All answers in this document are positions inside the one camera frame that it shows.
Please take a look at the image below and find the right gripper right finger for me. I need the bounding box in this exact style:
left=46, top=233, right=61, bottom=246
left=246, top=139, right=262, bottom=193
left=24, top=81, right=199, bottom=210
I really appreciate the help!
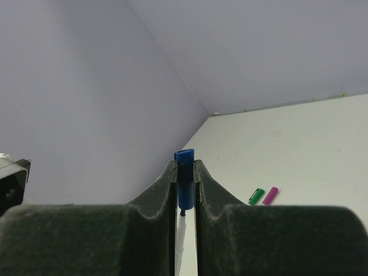
left=193, top=160, right=367, bottom=275

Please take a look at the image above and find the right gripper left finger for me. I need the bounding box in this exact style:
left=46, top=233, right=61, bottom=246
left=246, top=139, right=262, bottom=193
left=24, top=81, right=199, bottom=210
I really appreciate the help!
left=1, top=160, right=178, bottom=275

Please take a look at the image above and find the blue whiteboard marker pen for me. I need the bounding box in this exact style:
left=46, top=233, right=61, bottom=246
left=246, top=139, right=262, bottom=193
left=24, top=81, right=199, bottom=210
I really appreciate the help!
left=175, top=210, right=186, bottom=276

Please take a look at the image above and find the green pen cap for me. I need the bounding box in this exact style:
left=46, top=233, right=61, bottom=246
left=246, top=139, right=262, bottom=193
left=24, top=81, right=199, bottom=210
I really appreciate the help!
left=248, top=188, right=265, bottom=206

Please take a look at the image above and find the purple pen cap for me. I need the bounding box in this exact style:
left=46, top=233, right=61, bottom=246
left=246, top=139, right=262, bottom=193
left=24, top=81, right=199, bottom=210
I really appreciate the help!
left=262, top=187, right=279, bottom=206

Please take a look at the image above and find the blue pen cap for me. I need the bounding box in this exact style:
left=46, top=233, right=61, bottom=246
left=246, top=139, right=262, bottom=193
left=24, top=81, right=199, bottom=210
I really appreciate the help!
left=174, top=149, right=194, bottom=216

